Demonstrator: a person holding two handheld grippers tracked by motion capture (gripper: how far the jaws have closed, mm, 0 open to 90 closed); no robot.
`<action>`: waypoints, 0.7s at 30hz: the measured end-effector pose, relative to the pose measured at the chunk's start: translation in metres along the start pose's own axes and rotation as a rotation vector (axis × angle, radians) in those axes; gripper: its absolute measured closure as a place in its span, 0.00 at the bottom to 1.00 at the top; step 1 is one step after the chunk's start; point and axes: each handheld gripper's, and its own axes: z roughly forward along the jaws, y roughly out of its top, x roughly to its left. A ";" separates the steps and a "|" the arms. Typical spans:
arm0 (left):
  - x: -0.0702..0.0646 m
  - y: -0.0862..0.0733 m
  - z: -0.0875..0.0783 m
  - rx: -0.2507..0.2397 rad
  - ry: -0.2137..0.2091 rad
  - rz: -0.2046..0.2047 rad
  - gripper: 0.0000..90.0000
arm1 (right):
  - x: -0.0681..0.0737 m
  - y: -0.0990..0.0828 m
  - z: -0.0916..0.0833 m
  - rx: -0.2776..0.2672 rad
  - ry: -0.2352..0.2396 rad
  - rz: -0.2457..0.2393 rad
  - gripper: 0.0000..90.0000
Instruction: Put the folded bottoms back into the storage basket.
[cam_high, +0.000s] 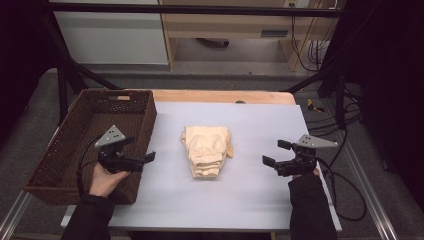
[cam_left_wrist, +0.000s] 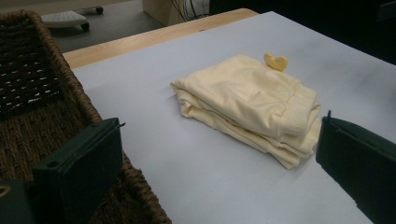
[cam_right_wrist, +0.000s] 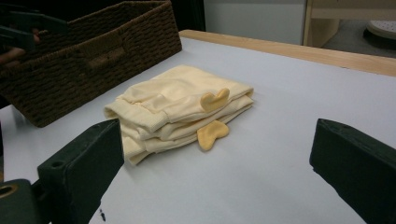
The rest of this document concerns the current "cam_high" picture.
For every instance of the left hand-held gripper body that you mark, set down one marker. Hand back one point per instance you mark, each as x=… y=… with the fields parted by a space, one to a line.
x=115 y=162

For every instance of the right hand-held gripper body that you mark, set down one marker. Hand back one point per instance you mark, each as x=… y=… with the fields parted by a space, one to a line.
x=301 y=161

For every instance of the brown woven basket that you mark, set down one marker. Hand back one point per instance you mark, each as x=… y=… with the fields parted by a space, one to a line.
x=90 y=110

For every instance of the cream cloth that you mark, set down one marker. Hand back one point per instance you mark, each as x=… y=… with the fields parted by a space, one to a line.
x=205 y=150

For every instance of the person's right hand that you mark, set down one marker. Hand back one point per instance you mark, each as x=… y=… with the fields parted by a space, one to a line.
x=316 y=172

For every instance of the person's left hand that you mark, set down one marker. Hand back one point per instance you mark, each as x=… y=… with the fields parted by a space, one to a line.
x=103 y=183

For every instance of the white table mat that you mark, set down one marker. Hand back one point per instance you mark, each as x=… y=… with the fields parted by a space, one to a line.
x=260 y=126

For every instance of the yellow and black object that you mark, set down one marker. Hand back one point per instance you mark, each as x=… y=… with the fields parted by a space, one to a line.
x=311 y=105

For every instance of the black metal stand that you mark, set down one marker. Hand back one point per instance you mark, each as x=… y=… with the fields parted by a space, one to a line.
x=340 y=106
x=62 y=96

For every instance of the white cabinet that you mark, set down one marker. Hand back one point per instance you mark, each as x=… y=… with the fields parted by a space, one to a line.
x=110 y=36

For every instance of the light wooden desk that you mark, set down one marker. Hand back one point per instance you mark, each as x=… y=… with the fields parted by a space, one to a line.
x=233 y=30

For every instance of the black horizontal bar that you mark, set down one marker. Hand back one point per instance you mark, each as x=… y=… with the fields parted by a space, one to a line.
x=200 y=9

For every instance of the aluminium frame rail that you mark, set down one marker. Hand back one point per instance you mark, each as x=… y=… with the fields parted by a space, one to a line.
x=15 y=213
x=370 y=196

